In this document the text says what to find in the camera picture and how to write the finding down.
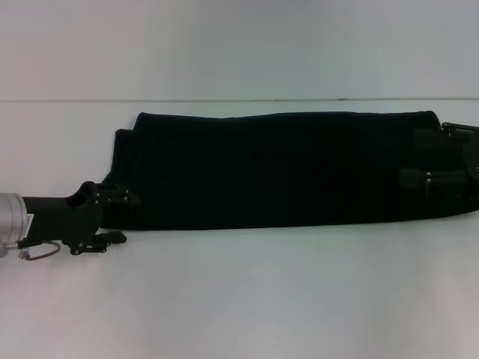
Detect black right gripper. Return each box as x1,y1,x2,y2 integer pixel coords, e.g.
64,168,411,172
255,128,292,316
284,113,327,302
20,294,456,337
398,121,479,206

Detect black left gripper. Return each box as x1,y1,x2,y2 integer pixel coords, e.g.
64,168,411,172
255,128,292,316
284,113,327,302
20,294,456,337
21,180,142,257

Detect black shirt with FREE print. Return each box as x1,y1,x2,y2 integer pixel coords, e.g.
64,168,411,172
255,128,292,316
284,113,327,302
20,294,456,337
100,111,479,230

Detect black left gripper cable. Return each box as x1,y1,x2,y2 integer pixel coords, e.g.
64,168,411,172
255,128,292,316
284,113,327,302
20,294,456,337
15,240,61,262

